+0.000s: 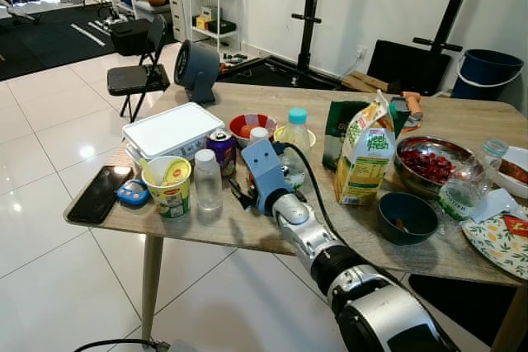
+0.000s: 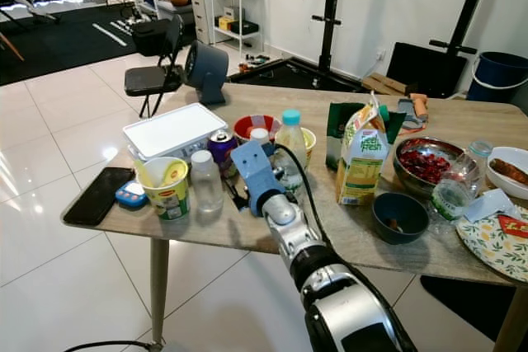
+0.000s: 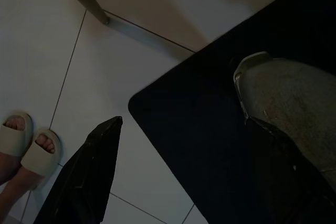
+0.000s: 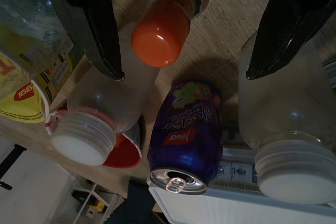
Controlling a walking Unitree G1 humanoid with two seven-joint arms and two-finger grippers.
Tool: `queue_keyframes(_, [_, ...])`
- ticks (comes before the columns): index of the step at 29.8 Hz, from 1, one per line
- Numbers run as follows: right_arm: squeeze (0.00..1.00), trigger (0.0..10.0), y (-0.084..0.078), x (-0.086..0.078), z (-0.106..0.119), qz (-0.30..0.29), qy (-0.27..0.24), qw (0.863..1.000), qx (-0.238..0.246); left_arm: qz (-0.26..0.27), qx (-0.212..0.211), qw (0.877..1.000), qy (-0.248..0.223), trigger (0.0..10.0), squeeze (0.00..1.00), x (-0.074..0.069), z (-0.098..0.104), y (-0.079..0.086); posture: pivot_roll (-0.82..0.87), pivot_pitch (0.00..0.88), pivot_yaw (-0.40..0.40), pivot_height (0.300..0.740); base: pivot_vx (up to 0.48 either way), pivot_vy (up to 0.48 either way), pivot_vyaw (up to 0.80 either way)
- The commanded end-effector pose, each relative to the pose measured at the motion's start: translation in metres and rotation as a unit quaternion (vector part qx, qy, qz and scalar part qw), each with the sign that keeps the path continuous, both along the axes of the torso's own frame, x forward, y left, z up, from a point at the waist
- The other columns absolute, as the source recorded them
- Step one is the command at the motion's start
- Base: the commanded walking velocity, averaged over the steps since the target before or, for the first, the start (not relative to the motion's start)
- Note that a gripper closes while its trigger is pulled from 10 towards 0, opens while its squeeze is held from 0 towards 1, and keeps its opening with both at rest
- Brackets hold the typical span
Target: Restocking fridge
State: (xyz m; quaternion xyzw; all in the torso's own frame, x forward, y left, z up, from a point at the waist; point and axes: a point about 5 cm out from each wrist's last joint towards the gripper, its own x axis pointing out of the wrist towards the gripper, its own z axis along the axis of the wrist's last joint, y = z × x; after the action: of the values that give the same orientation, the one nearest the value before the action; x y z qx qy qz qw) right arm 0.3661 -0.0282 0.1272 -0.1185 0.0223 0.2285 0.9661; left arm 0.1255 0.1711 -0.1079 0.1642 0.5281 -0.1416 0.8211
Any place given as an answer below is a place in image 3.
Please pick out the person's bare leg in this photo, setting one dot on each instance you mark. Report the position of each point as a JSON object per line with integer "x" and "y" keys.
{"x": 13, "y": 192}
{"x": 8, "y": 167}

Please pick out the beige slipper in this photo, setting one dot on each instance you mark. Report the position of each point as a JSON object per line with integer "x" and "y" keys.
{"x": 36, "y": 158}
{"x": 11, "y": 140}

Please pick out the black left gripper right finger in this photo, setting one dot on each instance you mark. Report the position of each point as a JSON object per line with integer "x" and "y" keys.
{"x": 283, "y": 171}

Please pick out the black floor mat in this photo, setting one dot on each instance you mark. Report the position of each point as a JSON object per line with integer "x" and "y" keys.
{"x": 197, "y": 103}

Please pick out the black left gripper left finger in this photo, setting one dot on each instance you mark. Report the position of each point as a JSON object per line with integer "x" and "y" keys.
{"x": 86, "y": 176}

